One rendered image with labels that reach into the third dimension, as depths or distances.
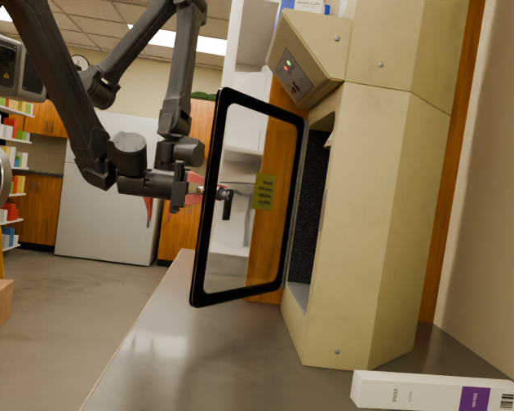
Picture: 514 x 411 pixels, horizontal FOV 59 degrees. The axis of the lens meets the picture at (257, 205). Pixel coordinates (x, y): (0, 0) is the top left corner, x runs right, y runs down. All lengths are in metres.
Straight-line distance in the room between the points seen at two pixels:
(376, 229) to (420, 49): 0.30
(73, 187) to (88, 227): 0.51
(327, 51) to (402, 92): 0.14
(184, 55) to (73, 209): 4.76
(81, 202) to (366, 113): 5.28
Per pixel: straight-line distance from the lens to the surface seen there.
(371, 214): 0.78
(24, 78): 1.49
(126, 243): 5.80
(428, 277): 1.24
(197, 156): 1.15
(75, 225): 5.93
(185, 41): 1.31
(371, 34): 0.80
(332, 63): 0.78
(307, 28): 0.78
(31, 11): 0.85
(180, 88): 1.23
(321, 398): 0.71
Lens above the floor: 1.23
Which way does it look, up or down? 3 degrees down
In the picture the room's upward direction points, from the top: 8 degrees clockwise
